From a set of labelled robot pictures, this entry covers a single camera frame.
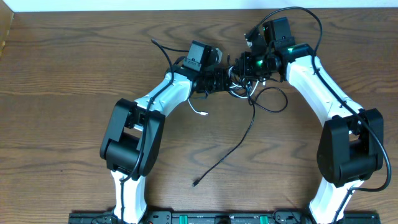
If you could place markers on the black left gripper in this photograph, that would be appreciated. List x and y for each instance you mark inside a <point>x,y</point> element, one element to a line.
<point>221,82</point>

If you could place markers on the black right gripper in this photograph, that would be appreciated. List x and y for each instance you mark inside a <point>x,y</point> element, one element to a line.
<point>244,69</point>

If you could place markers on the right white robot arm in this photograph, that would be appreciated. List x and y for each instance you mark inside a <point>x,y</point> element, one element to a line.
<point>350,148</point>

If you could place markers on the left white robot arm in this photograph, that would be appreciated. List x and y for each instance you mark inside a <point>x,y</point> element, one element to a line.
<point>132,139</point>

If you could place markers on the cardboard box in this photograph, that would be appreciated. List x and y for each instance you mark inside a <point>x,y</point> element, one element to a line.
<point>6,18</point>

